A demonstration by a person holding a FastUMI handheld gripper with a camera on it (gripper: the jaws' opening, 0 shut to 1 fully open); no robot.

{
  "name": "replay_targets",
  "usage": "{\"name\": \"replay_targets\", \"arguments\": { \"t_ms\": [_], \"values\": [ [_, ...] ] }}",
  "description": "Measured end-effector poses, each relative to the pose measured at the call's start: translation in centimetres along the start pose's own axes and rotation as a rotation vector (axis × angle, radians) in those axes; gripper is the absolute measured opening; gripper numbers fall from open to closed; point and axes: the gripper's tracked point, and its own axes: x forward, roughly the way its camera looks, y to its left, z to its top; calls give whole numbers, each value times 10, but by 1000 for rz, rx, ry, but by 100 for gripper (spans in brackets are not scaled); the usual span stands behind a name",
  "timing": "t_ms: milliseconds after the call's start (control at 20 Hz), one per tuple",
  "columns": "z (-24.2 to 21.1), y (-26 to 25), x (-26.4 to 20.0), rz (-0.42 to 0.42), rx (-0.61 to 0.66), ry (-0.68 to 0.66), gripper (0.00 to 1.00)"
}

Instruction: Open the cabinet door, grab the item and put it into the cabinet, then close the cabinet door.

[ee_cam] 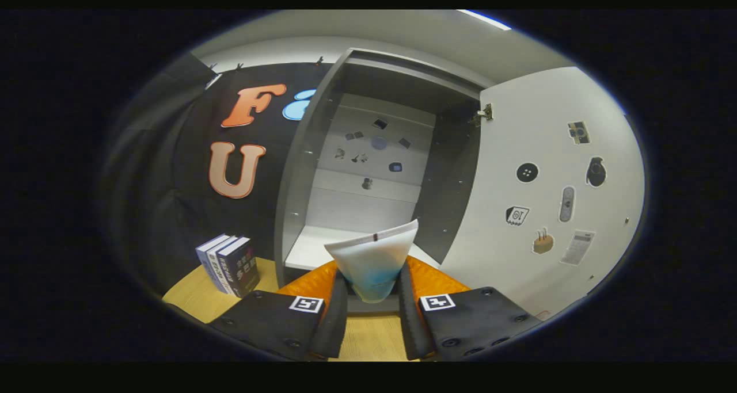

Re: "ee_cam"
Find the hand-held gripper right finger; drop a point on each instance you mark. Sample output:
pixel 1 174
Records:
pixel 410 324

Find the white cabinet shelf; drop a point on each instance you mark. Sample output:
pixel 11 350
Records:
pixel 308 249

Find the black backdrop cloth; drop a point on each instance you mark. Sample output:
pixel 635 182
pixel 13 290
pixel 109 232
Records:
pixel 173 180

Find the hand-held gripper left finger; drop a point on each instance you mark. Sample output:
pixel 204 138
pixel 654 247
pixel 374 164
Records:
pixel 334 324

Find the white spine book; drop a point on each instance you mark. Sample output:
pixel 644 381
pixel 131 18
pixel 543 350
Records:
pixel 224 248

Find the light blue book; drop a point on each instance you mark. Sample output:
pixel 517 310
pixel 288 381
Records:
pixel 212 241

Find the metal door hinge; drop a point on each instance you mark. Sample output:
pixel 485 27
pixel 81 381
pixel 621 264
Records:
pixel 485 114

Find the dark navy book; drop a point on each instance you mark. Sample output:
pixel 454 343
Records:
pixel 239 269

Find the grey cabinet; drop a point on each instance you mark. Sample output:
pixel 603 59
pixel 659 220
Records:
pixel 299 180

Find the blue and white tube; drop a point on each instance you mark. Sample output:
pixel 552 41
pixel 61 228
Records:
pixel 371 260

